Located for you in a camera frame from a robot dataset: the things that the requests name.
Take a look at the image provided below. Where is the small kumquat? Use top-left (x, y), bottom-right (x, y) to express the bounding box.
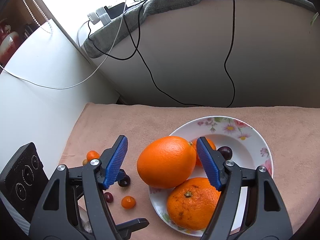
top-left (121, 196), bottom-right (136, 209)

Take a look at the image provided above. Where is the small mandarin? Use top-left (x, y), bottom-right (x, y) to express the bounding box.
top-left (86, 151), bottom-right (100, 162)

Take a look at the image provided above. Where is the large smooth orange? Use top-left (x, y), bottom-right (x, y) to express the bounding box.
top-left (136, 136), bottom-right (196, 189)

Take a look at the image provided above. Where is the large rough orange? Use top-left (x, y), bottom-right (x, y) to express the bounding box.
top-left (167, 177), bottom-right (220, 231)

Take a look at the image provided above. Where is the dark plum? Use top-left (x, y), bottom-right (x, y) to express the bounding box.
top-left (217, 146), bottom-right (233, 160)

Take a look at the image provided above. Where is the mandarin with stem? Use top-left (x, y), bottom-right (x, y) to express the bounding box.
top-left (191, 137), bottom-right (216, 167)

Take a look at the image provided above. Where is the white gloved left hand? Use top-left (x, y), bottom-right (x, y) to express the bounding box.
top-left (78, 206), bottom-right (93, 233)

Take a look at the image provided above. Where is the white cabinet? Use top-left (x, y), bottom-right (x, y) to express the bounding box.
top-left (1, 21), bottom-right (119, 176)

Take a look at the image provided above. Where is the red white jar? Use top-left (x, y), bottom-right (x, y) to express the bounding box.
top-left (0, 18), bottom-right (22, 66)

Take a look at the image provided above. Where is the grey sill cloth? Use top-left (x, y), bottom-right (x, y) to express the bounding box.
top-left (84, 0), bottom-right (317, 59)

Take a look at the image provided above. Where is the white power strip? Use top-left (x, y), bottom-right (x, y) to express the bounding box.
top-left (87, 7), bottom-right (111, 26)

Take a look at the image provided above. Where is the black power adapter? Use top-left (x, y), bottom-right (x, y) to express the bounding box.
top-left (104, 2), bottom-right (128, 20)

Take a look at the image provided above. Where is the potted spider plant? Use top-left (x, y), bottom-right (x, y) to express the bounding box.
top-left (309, 12), bottom-right (319, 33)

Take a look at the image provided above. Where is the white cable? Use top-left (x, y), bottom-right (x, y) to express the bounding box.
top-left (0, 0), bottom-right (128, 90)

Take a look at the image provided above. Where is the black cable left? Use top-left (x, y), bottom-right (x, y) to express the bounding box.
top-left (87, 0), bottom-right (206, 107)

